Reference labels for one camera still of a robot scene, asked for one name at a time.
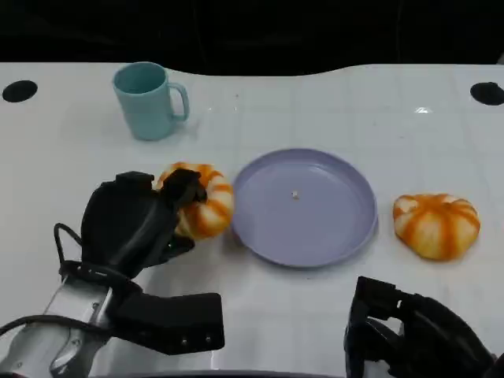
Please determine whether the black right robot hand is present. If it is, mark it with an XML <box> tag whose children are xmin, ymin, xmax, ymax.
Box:
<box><xmin>343</xmin><ymin>275</ymin><xmax>496</xmax><ymax>378</ymax></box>

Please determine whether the lilac plate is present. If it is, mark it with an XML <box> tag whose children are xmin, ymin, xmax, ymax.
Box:
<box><xmin>230</xmin><ymin>147</ymin><xmax>380</xmax><ymax>269</ymax></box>

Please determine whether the orange and white bread roll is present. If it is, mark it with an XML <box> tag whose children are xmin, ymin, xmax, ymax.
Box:
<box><xmin>155</xmin><ymin>161</ymin><xmax>235</xmax><ymax>240</ymax></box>
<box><xmin>392</xmin><ymin>192</ymin><xmax>481</xmax><ymax>261</ymax></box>

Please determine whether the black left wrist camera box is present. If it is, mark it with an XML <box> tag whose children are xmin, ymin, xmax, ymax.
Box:
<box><xmin>113</xmin><ymin>291</ymin><xmax>226</xmax><ymax>356</ymax></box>

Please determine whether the pale green mug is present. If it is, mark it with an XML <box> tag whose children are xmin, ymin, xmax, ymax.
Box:
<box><xmin>113</xmin><ymin>61</ymin><xmax>191</xmax><ymax>142</ymax></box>

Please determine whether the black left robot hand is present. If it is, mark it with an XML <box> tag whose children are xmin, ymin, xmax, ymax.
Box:
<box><xmin>80</xmin><ymin>168</ymin><xmax>209</xmax><ymax>280</ymax></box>

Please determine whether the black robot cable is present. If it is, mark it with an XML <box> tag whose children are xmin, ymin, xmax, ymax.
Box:
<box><xmin>0</xmin><ymin>313</ymin><xmax>115</xmax><ymax>336</ymax></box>
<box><xmin>53</xmin><ymin>222</ymin><xmax>86</xmax><ymax>276</ymax></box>

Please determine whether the black table grommet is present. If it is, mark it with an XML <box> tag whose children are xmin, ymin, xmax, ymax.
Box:
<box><xmin>469</xmin><ymin>81</ymin><xmax>504</xmax><ymax>106</ymax></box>
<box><xmin>2</xmin><ymin>80</ymin><xmax>39</xmax><ymax>103</ymax></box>

